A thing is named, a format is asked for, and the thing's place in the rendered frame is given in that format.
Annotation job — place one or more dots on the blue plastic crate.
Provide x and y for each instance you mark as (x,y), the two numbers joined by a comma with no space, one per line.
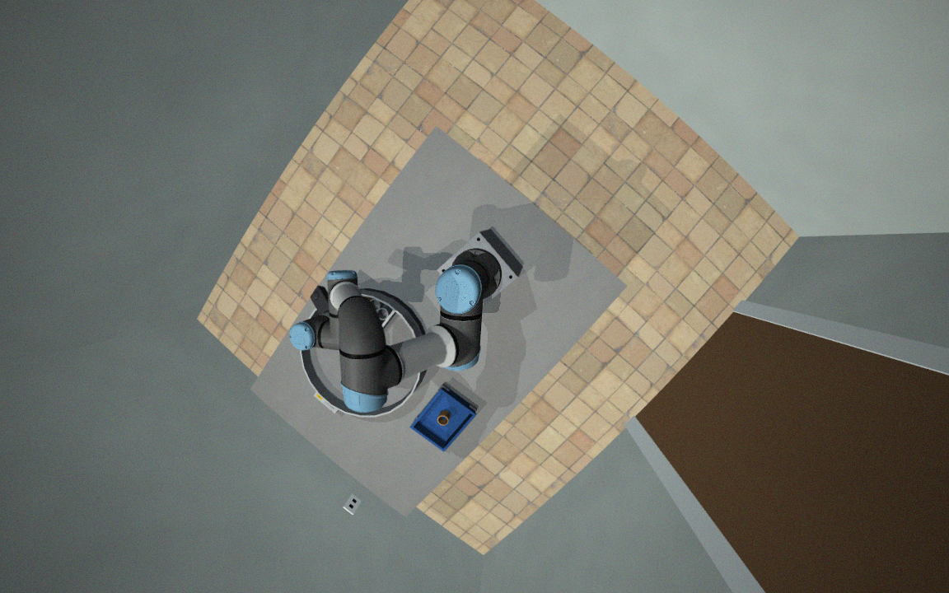
(426,423)

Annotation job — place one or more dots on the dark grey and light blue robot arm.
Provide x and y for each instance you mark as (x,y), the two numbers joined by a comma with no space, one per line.
(368,366)

